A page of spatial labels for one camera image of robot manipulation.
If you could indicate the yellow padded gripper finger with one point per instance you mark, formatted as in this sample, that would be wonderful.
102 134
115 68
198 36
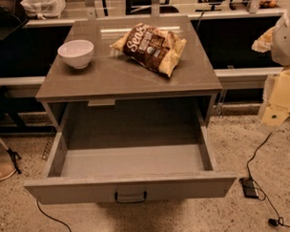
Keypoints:
264 43

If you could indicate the grey top drawer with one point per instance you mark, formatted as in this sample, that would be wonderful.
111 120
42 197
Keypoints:
138 150

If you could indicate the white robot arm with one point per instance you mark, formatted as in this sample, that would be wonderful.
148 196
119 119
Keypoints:
276 94

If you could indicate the brown chip bag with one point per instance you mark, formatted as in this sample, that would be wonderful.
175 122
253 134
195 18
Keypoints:
152 47

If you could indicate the black power adapter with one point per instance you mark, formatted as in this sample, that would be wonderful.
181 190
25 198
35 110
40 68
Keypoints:
249 188

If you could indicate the white ceramic bowl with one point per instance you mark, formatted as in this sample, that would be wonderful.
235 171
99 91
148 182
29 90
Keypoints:
76 53

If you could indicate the white plastic bag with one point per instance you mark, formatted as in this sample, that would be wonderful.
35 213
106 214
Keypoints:
43 9

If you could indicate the tan shoe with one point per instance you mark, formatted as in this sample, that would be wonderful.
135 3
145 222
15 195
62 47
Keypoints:
6 170

